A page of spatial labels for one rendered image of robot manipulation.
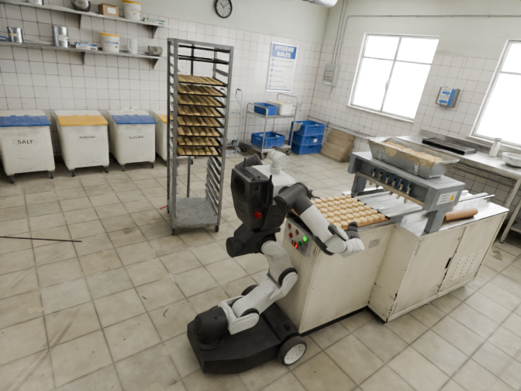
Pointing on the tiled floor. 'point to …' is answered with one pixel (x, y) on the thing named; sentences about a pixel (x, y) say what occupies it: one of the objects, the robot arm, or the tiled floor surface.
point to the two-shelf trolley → (265, 129)
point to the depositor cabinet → (429, 258)
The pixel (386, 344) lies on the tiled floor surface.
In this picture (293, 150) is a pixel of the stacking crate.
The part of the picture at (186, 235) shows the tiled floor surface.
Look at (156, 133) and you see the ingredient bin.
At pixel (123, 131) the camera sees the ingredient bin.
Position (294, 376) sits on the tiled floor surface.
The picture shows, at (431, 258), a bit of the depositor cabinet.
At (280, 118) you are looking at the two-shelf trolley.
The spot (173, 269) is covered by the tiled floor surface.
